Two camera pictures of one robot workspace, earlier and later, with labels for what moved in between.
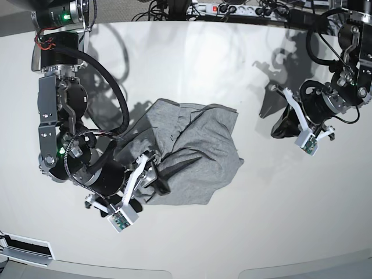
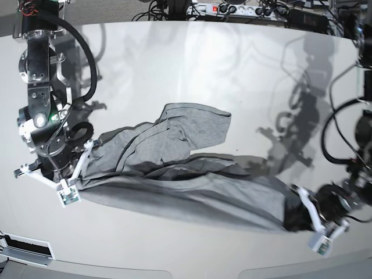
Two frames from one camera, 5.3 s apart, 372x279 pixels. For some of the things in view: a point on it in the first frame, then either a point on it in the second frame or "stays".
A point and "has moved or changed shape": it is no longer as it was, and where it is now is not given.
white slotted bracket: (26, 250) stays
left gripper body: (112, 178) -> (57, 149)
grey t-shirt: (196, 147) has moved or changed shape
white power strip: (228, 9) stays
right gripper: (321, 102) -> (333, 202)
